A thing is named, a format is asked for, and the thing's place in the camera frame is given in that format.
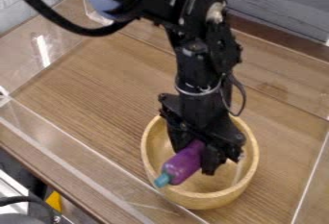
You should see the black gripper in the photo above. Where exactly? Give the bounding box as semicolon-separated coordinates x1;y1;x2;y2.
156;87;247;176

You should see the purple toy eggplant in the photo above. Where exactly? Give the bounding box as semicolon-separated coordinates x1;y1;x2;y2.
154;139;204;187

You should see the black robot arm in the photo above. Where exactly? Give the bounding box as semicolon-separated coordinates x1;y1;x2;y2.
22;0;246;175

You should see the brown wooden bowl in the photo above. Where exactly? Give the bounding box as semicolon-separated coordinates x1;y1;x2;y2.
140;115;259;210

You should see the yellow and black equipment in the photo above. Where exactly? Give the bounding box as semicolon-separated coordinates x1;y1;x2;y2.
24;188;87;224

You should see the clear acrylic tray wall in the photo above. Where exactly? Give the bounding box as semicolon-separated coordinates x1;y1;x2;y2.
0;92;207;224

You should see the black cable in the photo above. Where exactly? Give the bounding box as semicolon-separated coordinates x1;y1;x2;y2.
0;195;56;224

